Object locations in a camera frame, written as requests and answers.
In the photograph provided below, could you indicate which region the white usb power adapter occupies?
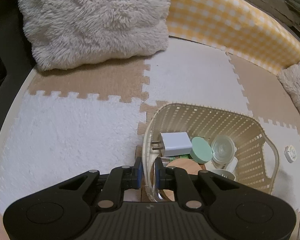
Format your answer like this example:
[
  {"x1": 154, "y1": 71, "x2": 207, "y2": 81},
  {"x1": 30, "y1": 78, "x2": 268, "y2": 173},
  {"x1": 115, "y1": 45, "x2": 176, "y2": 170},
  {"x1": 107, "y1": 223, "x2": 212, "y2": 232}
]
[{"x1": 151, "y1": 132, "x2": 192, "y2": 157}]

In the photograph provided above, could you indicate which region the grey white plastic holder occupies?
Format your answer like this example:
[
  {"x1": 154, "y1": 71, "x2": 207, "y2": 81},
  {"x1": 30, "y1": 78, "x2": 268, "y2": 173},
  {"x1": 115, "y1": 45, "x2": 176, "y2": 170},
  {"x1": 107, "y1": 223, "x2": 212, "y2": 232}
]
[{"x1": 211, "y1": 169, "x2": 236, "y2": 181}]

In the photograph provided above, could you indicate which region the mint green round tin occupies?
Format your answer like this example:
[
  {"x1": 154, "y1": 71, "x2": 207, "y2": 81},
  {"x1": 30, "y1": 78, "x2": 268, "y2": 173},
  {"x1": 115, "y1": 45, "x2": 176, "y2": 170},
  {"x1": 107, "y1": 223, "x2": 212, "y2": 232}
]
[{"x1": 190, "y1": 137, "x2": 212, "y2": 164}]

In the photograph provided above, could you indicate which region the fluffy white cushion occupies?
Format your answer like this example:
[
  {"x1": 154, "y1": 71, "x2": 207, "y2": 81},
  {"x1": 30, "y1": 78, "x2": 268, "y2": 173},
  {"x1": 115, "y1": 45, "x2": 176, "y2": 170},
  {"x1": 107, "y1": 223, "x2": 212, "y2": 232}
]
[{"x1": 18, "y1": 0, "x2": 171, "y2": 72}]

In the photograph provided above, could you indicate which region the cork coaster with green frog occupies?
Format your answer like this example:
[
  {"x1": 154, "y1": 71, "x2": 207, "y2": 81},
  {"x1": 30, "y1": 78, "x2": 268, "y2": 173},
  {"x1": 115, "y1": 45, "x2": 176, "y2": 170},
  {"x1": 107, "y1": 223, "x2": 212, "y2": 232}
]
[{"x1": 161, "y1": 157, "x2": 206, "y2": 174}]

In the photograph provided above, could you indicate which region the glass jar with wooden lid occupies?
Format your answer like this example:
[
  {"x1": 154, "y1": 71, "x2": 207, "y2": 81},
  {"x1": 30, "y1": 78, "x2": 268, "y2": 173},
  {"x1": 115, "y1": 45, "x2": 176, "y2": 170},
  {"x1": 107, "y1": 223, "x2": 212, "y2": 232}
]
[{"x1": 154, "y1": 157, "x2": 202, "y2": 209}]

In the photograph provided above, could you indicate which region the yellow checkered bumper cushion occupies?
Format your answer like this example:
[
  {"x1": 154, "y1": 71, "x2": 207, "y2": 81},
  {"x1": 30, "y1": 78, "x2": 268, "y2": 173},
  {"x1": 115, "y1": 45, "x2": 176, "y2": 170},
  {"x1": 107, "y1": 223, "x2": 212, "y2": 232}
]
[{"x1": 167, "y1": 0, "x2": 300, "y2": 75}]

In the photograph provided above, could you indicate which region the cream slatted plastic basket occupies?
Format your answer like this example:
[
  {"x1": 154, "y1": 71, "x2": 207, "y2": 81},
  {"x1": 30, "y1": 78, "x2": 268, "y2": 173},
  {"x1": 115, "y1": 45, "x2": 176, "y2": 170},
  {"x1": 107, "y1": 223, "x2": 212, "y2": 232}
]
[{"x1": 142, "y1": 103, "x2": 279, "y2": 202}]

